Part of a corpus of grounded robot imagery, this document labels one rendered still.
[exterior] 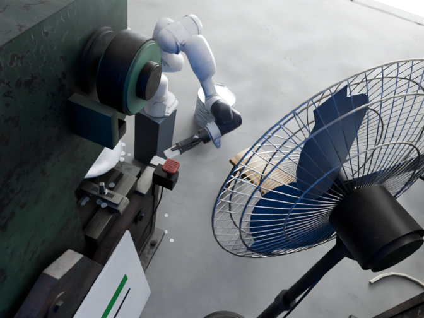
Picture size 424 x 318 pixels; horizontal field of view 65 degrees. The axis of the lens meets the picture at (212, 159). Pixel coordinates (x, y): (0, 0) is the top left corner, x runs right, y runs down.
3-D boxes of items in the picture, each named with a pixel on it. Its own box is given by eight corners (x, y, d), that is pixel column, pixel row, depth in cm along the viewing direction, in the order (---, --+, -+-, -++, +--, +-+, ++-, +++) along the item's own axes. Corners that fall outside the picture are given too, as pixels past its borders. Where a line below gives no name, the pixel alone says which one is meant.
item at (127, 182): (43, 146, 144) (40, 137, 139) (137, 185, 140) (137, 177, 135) (-11, 199, 124) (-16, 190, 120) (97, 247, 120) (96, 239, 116)
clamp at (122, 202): (90, 186, 129) (87, 170, 121) (129, 202, 127) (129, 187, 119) (81, 197, 125) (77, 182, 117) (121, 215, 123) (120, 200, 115)
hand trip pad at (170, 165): (166, 168, 144) (168, 156, 138) (179, 173, 143) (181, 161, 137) (159, 179, 139) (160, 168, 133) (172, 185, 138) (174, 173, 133)
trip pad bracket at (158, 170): (156, 187, 156) (158, 161, 141) (175, 195, 155) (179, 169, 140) (150, 197, 152) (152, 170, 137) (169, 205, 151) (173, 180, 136)
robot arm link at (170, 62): (151, 27, 157) (189, 29, 162) (147, 58, 180) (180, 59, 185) (153, 47, 154) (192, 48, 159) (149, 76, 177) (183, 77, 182)
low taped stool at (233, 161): (277, 207, 226) (296, 178, 201) (253, 226, 213) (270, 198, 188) (243, 173, 239) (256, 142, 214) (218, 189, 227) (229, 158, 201)
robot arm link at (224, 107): (205, 103, 162) (211, 110, 153) (229, 91, 163) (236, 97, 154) (217, 132, 172) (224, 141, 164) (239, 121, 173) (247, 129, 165)
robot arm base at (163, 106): (158, 89, 211) (160, 71, 201) (183, 103, 207) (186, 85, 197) (135, 107, 197) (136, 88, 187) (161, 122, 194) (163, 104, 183)
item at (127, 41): (120, 84, 95) (117, 7, 78) (156, 98, 94) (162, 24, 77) (71, 134, 80) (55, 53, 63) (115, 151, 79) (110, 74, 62)
